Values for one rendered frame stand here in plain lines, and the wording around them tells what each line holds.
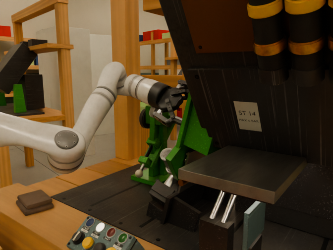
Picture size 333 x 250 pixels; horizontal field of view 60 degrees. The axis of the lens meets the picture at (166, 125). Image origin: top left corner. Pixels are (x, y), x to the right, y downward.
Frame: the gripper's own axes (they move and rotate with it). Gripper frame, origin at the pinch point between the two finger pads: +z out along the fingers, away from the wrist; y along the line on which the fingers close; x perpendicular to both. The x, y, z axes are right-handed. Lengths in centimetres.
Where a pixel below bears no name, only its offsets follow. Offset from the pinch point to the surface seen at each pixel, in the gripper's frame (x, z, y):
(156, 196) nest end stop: 7.8, 1.2, -23.9
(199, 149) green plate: -3.0, 8.9, -10.6
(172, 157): -2.9, 4.1, -15.6
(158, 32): 340, -396, 328
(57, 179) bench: 26, -47, -37
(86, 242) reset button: -4.8, 0.2, -41.3
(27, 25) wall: 259, -661, 178
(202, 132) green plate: -5.9, 8.5, -7.7
